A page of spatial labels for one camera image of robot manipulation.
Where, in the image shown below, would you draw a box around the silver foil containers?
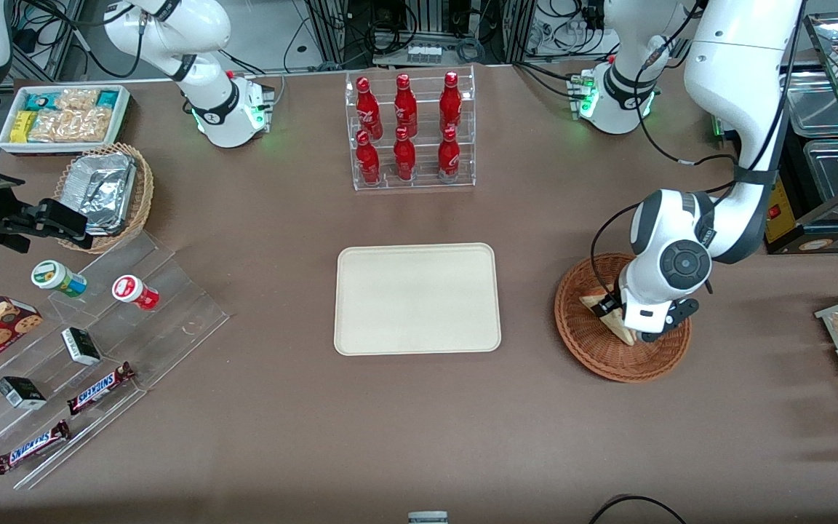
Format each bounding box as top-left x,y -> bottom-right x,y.
63,153 -> 137,236

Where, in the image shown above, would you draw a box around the round brown wicker basket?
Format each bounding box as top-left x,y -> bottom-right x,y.
554,252 -> 692,384

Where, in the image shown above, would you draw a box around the clear bag of crackers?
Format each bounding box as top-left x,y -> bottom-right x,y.
28,108 -> 112,143

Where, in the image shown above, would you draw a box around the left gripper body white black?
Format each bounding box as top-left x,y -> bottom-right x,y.
620,284 -> 701,344

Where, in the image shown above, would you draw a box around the black floor cable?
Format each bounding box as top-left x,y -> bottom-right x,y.
588,494 -> 689,524

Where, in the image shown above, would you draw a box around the clear acrylic stepped stand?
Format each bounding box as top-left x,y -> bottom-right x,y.
0,231 -> 231,490

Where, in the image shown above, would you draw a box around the small black box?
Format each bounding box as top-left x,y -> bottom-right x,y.
0,376 -> 47,410
61,327 -> 102,366

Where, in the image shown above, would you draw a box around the white snack bin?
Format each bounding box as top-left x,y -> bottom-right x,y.
0,84 -> 132,156

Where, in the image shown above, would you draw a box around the cream plastic tray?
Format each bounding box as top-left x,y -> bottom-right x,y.
334,243 -> 502,357

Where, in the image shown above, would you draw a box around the green lid cup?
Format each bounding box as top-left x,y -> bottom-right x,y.
31,260 -> 88,298

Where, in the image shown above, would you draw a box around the red lid cup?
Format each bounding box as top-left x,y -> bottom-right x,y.
112,274 -> 160,311

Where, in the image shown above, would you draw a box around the light wicker basket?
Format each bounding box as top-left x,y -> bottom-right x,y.
54,143 -> 154,254

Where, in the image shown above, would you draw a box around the Snickers bar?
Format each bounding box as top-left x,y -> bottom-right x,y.
0,420 -> 71,475
67,362 -> 136,416

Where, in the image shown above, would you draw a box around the yellow snack packet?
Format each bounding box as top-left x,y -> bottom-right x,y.
10,111 -> 39,143

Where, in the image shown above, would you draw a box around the clear acrylic bottle rack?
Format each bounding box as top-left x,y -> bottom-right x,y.
345,65 -> 476,191

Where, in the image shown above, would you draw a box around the metal equipment rack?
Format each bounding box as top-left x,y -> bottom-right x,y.
303,0 -> 536,70

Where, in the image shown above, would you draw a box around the triangle sandwich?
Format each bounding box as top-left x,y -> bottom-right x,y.
579,286 -> 638,346

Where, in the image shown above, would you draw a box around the red soda bottle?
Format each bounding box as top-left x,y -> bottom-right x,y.
356,131 -> 382,185
437,127 -> 461,182
439,71 -> 463,133
394,74 -> 418,135
393,127 -> 417,182
356,76 -> 382,139

